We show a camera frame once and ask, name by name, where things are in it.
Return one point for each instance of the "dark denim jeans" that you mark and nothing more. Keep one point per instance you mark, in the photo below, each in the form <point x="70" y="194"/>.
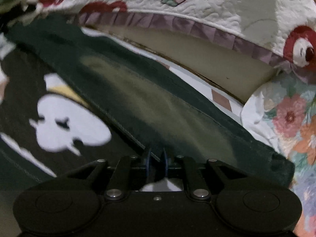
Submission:
<point x="148" y="103"/>

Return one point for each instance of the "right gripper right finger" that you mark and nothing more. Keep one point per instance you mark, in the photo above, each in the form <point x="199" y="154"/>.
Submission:
<point x="212" y="180"/>

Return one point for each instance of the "white bear print quilt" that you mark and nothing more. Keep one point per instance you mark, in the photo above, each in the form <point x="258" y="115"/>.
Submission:
<point x="280" y="33"/>

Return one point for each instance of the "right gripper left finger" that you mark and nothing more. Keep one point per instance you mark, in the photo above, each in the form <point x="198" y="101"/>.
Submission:
<point x="117" y="181"/>

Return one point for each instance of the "floral pastel quilt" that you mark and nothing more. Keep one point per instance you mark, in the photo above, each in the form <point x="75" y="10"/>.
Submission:
<point x="281" y="114"/>

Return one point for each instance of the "folded grey clothes stack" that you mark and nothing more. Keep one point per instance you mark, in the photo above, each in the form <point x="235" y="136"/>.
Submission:
<point x="18" y="11"/>

